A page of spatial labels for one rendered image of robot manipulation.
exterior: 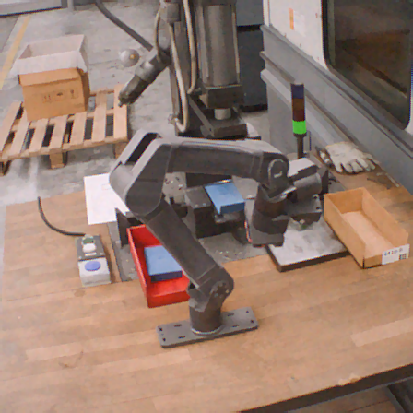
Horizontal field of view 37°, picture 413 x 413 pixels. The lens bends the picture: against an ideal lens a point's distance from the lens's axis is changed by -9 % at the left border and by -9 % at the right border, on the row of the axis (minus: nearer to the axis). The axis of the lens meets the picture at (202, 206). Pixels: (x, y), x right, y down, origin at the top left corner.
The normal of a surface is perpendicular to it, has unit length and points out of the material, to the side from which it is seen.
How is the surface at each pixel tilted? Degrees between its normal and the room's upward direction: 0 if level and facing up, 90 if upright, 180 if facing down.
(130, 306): 0
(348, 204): 90
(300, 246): 0
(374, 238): 0
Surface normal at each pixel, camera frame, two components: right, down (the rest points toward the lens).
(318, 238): -0.07, -0.88
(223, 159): 0.43, 0.36
